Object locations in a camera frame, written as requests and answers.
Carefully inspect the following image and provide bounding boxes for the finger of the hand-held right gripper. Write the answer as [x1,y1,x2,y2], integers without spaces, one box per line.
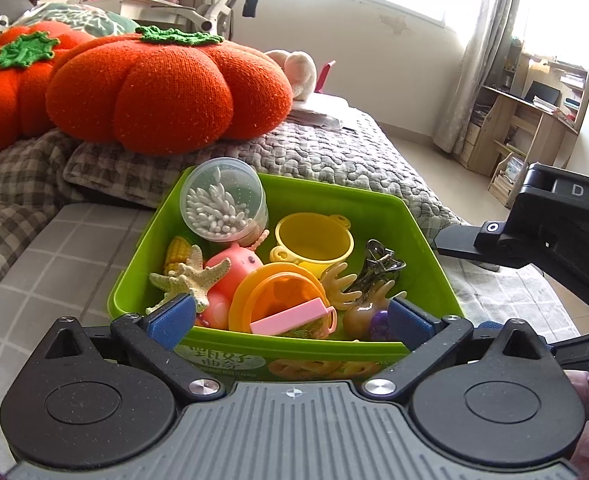
[544,332,589,376]
[434,220,525,268]

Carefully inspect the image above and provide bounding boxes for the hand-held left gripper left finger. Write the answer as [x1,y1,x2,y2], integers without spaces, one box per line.
[22,294,225,402]

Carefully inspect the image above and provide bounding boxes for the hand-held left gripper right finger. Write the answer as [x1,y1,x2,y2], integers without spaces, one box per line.
[361,297,560,401]

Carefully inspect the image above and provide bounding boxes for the purple toy grapes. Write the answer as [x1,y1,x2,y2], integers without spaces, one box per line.
[371,308,393,341]

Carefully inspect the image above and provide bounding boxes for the beige starfish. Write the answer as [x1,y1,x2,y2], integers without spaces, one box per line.
[145,244,232,316]

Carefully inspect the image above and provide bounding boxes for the amber antler hair clip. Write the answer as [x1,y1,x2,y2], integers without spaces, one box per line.
[320,261,409,339]

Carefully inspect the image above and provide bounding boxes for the green plastic box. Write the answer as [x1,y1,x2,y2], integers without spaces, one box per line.
[106,167,468,387]

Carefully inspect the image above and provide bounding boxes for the yellow toy corn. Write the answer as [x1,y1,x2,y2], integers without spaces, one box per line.
[163,235,206,276]

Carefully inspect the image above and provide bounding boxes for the metal binder clips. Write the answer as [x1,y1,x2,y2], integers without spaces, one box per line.
[346,238,406,294]

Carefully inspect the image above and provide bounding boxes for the pink rubber toy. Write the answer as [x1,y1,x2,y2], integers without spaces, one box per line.
[194,242,266,331]

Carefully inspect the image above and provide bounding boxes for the orange toy plate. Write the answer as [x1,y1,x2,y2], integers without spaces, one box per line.
[229,261,333,336]

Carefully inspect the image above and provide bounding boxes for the pink block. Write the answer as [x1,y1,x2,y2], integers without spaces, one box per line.
[249,297,338,336]

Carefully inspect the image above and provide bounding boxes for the yellow toy pot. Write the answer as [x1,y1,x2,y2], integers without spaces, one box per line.
[269,212,355,279]

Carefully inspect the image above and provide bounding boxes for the clear cotton swab jar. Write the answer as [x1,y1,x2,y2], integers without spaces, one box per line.
[179,157,270,244]

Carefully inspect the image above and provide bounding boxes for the small wooden rack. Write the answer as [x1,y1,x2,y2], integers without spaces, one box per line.
[489,152,525,206]

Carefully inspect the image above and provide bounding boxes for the grey grid-patterned sheet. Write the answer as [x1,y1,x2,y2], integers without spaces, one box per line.
[0,202,581,461]

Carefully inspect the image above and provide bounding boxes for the wooden desk with shelves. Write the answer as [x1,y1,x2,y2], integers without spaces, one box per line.
[456,49,589,181]

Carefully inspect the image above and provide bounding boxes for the black laptop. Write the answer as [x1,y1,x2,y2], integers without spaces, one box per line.
[523,79,561,109]

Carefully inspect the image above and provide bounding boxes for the grey checkered quilt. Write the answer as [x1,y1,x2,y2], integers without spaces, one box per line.
[0,104,471,322]

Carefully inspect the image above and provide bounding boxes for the grey curtain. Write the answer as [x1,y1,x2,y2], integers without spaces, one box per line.
[433,0,530,154]

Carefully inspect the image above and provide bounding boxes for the white papers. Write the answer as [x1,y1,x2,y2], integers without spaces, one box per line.
[286,94,355,131]

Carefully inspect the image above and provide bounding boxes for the large orange pumpkin cushion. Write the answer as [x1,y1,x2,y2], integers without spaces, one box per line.
[45,25,294,156]

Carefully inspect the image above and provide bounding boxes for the white pink plush bunny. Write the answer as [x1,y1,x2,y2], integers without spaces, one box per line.
[264,49,318,101]

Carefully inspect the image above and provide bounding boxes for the small orange pumpkin cushion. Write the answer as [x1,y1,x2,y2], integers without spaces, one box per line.
[0,20,96,156]

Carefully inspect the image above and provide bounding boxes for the teal patterned pillow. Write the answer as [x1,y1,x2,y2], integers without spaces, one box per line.
[21,2,140,36]

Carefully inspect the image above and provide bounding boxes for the white desk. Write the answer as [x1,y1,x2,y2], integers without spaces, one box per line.
[86,0,196,24]

